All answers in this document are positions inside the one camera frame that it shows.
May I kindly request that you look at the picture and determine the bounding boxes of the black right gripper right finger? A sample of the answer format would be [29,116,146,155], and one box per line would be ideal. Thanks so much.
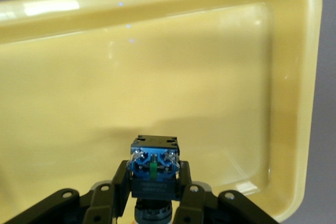
[173,159,280,224]

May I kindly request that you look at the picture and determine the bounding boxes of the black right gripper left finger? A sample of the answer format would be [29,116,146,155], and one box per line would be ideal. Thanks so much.
[4,159,133,224]

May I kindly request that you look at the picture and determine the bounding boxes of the yellow push button switch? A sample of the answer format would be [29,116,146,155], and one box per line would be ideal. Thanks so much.
[125,134,182,224]

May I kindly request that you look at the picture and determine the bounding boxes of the yellow plastic tray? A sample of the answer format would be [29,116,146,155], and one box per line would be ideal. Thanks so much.
[0,0,323,223]

